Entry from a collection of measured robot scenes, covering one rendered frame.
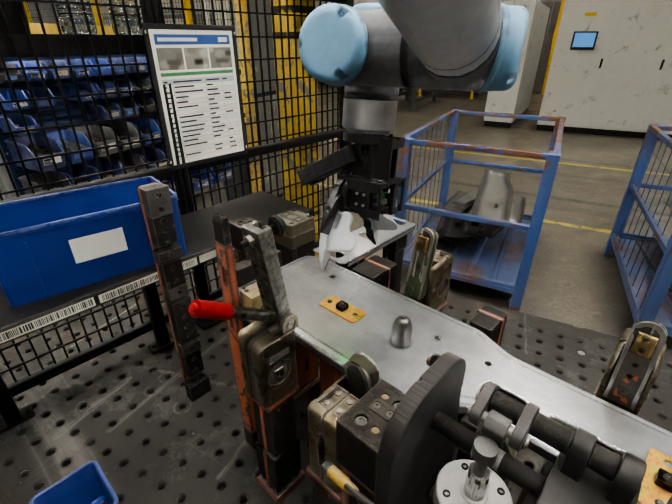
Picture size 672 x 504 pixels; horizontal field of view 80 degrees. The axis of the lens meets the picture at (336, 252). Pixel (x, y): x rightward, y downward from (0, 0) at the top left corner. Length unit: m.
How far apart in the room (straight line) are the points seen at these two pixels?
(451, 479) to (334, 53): 0.40
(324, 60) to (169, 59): 0.63
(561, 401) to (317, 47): 0.53
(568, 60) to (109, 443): 7.95
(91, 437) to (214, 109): 0.78
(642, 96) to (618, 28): 1.11
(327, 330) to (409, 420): 0.37
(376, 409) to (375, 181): 0.31
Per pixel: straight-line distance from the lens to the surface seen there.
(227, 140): 1.12
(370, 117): 0.56
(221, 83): 1.10
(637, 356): 0.67
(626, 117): 8.34
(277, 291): 0.55
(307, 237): 0.94
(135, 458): 0.96
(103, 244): 0.83
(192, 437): 0.95
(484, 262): 2.74
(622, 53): 8.22
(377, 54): 0.45
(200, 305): 0.50
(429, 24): 0.29
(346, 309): 0.71
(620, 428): 0.64
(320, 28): 0.45
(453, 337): 0.68
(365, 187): 0.57
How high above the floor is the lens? 1.42
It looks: 28 degrees down
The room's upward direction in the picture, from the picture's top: straight up
